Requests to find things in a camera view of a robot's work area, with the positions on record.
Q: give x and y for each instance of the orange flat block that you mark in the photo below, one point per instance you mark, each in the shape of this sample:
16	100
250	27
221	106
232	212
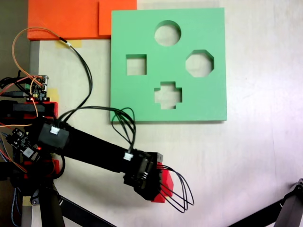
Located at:
66	19

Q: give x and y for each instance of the wide yellow tape piece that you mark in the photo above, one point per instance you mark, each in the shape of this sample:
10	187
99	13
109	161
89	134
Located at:
75	43

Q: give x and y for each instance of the black driver circuit board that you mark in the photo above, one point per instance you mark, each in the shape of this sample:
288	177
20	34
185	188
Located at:
29	152

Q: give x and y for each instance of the circuit board with green terminal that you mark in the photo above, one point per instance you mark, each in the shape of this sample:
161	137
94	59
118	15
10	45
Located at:
39	85

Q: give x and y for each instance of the red printed base mount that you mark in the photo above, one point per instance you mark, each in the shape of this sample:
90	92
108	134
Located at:
53	108

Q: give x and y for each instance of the small yellow tape piece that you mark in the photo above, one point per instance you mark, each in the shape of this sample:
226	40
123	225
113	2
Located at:
26	201
54	94

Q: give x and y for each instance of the green shape hole board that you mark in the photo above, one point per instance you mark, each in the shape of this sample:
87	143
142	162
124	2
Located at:
203	101

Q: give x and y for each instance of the red cross columnar block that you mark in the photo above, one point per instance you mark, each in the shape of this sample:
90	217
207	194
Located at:
168	182

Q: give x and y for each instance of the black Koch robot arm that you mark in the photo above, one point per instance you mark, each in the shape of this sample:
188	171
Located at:
94	151

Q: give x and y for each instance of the black camera tripod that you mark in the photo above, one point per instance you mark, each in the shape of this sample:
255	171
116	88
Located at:
49	208
290	210

